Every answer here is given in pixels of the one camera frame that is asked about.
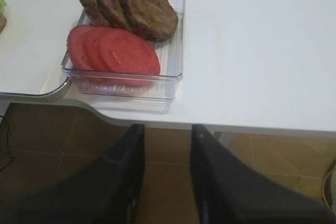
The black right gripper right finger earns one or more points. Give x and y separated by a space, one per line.
228 191

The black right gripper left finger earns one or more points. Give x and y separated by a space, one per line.
105 191

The green lettuce on burger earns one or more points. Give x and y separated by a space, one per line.
2 6

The orange round object on floor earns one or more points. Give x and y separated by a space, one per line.
328 187

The red tomato slice front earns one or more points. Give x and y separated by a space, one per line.
124 52

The red tomato slice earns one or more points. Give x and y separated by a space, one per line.
124 52
91 47
75 48

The clear patty and tomato bin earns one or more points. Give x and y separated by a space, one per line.
141 92

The red tomato slice middle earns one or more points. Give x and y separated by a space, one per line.
91 47

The red tomato slice back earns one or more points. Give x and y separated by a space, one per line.
75 48

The brown meat patty front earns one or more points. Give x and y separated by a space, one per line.
153 20

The white rectangular serving tray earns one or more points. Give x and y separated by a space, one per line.
33 45

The brown meat patty middle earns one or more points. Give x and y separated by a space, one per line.
113 12

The bottom bun of burger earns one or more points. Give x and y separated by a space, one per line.
3 22

